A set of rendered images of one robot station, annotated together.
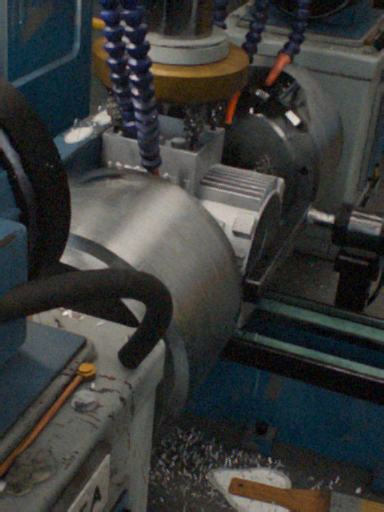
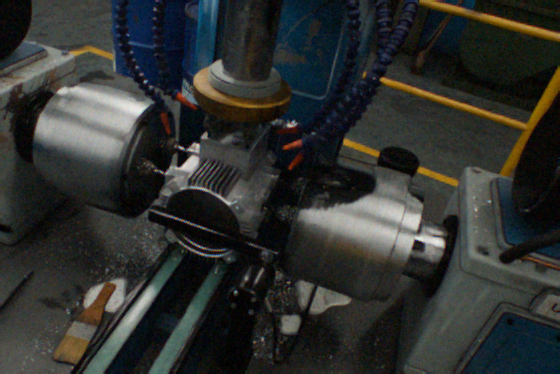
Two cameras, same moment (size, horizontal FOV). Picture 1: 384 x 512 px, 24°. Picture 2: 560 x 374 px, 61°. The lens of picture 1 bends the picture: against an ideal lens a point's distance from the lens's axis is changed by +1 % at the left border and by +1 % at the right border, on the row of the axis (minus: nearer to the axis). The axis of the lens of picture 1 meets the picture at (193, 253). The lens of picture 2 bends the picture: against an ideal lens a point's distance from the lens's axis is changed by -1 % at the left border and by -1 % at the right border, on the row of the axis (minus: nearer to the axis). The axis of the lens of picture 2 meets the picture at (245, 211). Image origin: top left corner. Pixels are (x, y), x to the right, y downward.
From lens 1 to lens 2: 127 cm
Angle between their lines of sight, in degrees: 70
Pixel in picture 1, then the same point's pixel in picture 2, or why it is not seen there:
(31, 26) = (279, 59)
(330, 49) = (473, 226)
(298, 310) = (212, 285)
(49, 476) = not seen: outside the picture
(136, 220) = (92, 103)
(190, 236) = (98, 128)
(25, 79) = not seen: hidden behind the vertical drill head
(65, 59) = (309, 96)
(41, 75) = not seen: hidden behind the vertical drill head
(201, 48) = (214, 77)
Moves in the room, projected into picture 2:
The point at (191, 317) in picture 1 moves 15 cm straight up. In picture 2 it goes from (55, 144) to (46, 68)
